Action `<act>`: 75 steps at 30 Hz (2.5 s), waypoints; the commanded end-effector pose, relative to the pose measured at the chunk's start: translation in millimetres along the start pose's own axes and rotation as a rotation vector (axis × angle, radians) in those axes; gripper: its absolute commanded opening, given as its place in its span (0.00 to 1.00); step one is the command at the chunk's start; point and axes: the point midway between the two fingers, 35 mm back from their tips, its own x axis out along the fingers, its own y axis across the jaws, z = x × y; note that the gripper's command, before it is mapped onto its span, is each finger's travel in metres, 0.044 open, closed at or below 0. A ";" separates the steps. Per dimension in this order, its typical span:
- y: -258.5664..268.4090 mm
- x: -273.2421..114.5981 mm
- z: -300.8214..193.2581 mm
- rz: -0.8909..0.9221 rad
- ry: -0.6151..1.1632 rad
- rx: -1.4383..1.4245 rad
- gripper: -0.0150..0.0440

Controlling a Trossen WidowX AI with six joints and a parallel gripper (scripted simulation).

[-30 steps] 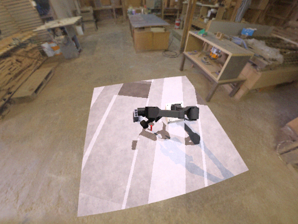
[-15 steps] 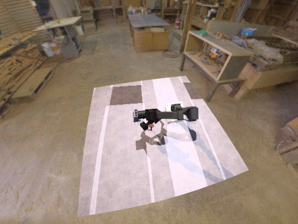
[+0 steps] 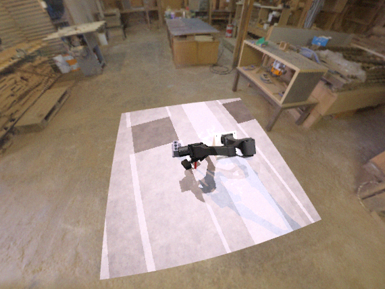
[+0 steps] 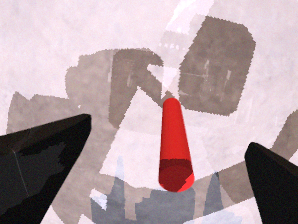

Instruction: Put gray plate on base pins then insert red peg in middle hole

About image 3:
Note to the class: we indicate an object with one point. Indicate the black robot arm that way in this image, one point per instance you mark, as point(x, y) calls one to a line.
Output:
point(199, 150)

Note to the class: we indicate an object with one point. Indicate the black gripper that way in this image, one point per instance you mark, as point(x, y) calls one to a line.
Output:
point(187, 164)

